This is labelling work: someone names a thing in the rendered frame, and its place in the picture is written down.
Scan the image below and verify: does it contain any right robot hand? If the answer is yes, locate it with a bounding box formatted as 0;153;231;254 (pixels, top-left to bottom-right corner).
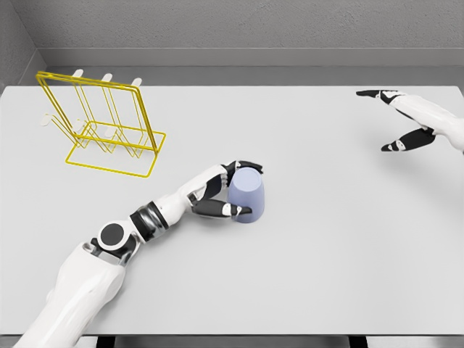
355;89;464;153

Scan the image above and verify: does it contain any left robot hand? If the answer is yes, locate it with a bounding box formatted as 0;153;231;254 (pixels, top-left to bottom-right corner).
173;159;264;220

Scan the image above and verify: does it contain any lavender cup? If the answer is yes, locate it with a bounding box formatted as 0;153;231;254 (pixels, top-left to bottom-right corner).
227;167;266;224

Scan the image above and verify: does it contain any yellow wire cup holder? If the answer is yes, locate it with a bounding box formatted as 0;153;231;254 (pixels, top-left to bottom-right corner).
35;68;167;178

